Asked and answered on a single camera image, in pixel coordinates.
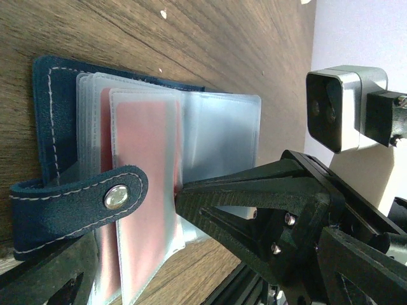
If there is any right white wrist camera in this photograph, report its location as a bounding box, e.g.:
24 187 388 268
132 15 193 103
306 65 406 154

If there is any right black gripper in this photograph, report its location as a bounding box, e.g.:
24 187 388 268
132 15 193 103
279 190 406 304

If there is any blue leather card holder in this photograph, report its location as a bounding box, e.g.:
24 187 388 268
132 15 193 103
10 56 261 304

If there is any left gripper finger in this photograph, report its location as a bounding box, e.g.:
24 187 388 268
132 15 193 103
1 233 99 304

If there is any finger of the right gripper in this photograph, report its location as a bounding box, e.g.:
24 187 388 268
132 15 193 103
175 150 345 285

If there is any black aluminium frame rail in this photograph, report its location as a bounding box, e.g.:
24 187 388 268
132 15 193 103
202 262 273 305

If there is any red card with stripe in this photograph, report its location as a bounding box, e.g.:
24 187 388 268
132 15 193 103
100 88 185 304

